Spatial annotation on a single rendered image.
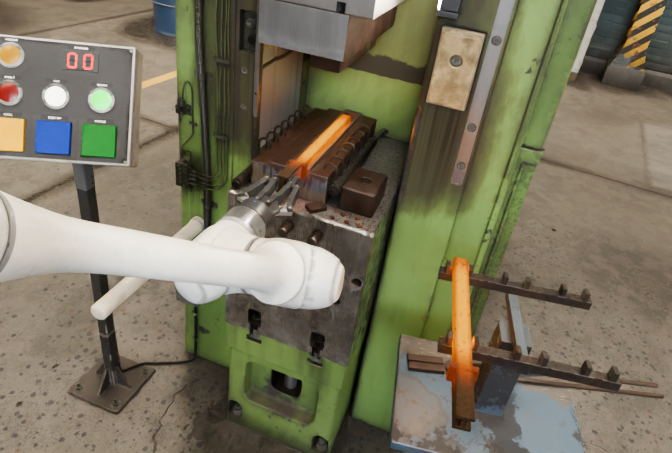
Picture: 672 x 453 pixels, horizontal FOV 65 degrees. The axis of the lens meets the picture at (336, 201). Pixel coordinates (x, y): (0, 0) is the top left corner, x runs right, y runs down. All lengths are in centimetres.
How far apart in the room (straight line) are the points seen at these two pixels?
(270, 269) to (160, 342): 144
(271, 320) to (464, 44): 87
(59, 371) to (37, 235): 159
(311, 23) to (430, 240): 64
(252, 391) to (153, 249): 117
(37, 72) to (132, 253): 79
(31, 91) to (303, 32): 64
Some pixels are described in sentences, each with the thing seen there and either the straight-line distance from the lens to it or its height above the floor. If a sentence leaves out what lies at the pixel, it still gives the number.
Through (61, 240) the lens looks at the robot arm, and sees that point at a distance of 64.
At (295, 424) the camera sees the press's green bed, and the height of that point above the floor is 13.
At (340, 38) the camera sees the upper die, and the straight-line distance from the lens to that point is 112.
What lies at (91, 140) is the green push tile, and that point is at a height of 101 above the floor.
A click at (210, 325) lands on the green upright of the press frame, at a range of 196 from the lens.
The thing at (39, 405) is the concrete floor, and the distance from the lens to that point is 210.
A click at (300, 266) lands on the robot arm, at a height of 107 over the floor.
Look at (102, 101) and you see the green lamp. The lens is 135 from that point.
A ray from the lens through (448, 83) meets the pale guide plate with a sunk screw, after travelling 121.
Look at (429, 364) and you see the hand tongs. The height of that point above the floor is 68.
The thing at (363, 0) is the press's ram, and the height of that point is 140.
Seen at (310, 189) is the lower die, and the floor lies 95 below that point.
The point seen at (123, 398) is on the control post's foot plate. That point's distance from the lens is 203.
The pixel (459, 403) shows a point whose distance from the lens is 87.
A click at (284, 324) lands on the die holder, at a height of 54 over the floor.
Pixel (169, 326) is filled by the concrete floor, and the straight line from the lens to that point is 225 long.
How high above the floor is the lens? 159
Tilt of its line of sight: 31 degrees down
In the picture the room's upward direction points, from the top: 8 degrees clockwise
